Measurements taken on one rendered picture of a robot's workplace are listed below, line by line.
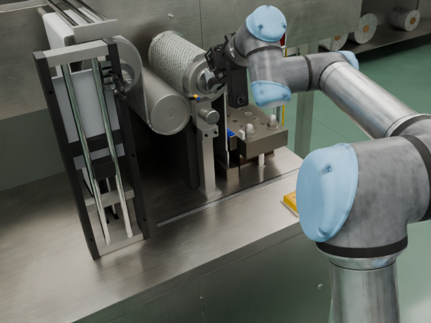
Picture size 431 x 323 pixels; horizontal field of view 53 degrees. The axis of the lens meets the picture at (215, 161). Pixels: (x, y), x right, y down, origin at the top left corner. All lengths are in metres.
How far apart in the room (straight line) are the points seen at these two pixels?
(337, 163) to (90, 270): 0.79
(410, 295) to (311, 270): 0.95
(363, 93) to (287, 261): 0.73
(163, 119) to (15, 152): 0.52
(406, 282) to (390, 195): 1.87
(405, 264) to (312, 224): 1.95
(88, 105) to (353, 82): 0.56
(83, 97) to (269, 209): 0.61
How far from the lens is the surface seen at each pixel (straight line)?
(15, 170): 1.53
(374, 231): 0.55
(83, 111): 1.01
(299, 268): 1.44
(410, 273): 2.46
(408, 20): 5.39
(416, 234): 2.69
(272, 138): 1.39
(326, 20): 1.88
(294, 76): 0.89
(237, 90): 1.05
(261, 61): 0.89
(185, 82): 1.19
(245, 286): 1.33
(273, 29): 0.89
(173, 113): 1.21
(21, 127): 1.47
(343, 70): 0.86
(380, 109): 0.73
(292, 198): 1.28
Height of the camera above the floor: 1.71
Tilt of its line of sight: 33 degrees down
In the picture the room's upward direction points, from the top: 3 degrees counter-clockwise
